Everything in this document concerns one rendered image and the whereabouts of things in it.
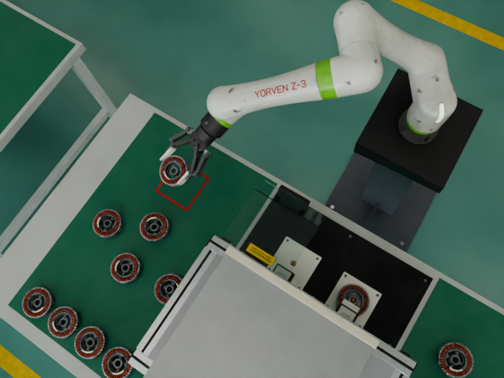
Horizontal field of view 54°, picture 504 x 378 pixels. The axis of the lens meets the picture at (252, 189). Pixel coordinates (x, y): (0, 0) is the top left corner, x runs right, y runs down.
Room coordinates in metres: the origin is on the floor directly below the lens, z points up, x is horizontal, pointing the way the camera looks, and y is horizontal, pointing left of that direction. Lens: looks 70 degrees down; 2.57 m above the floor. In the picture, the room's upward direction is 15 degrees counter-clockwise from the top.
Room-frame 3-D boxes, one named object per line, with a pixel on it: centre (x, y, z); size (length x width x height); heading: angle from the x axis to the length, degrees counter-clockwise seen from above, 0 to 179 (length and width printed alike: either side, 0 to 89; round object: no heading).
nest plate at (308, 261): (0.32, -0.07, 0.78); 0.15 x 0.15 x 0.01; 42
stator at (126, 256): (0.47, 0.53, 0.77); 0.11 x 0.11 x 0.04
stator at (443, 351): (-0.13, -0.50, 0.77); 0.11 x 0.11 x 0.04
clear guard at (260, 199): (0.37, -0.01, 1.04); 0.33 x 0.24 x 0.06; 132
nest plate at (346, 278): (0.14, -0.24, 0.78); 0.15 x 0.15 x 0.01; 42
